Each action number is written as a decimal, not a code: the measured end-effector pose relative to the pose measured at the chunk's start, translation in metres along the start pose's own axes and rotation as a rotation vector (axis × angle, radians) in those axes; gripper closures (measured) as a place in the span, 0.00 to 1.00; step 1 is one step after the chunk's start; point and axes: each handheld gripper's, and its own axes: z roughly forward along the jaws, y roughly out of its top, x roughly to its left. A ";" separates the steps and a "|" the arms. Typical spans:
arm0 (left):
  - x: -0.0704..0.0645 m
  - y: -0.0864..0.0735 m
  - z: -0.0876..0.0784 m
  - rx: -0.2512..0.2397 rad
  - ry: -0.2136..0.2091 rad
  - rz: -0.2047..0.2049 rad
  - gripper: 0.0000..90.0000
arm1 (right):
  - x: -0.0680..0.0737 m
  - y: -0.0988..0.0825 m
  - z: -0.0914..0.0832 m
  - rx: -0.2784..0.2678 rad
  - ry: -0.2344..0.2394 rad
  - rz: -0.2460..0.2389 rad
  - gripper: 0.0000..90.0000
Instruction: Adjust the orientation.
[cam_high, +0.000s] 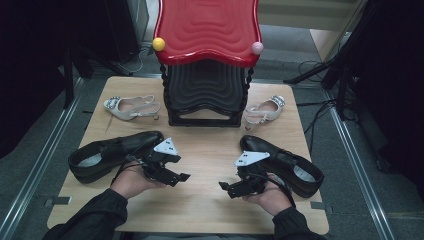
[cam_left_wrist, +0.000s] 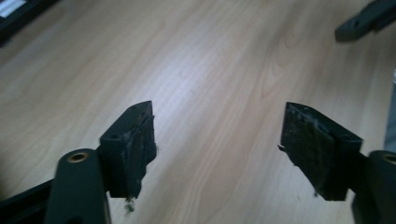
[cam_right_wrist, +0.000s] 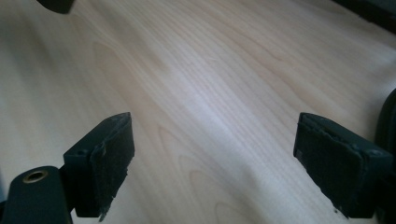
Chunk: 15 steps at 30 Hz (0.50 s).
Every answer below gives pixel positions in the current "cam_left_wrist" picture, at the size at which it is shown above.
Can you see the red and black shoe rack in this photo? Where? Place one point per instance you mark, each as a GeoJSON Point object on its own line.
{"type": "Point", "coordinates": [18, 26]}

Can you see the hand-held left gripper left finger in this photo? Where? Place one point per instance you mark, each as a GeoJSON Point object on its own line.
{"type": "Point", "coordinates": [124, 155]}

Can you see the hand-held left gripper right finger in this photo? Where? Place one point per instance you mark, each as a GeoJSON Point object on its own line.
{"type": "Point", "coordinates": [314, 149]}

